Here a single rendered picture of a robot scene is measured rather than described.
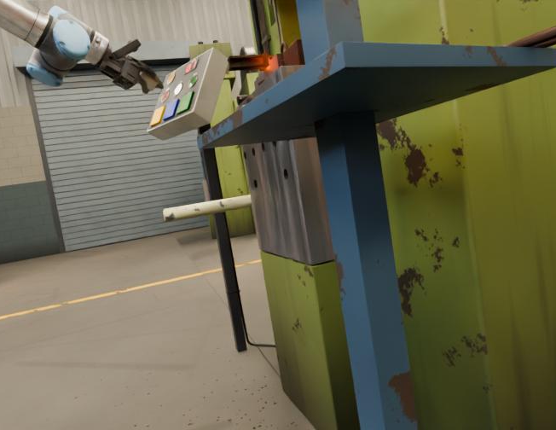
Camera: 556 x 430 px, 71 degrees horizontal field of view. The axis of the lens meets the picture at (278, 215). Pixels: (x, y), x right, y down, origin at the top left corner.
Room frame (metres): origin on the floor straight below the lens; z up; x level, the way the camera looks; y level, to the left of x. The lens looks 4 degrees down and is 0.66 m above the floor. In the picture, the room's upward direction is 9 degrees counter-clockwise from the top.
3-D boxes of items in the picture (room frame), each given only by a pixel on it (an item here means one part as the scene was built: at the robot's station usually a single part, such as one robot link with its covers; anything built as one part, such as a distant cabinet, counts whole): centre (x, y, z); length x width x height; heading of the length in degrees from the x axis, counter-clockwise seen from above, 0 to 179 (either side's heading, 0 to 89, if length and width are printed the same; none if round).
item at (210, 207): (1.41, 0.18, 0.62); 0.44 x 0.05 x 0.05; 110
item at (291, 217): (1.15, -0.25, 0.69); 0.56 x 0.38 x 0.45; 110
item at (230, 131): (0.55, -0.11, 0.75); 0.40 x 0.30 x 0.02; 27
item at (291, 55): (0.97, -0.15, 0.95); 0.12 x 0.09 x 0.07; 110
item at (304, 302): (1.15, -0.25, 0.23); 0.56 x 0.38 x 0.47; 110
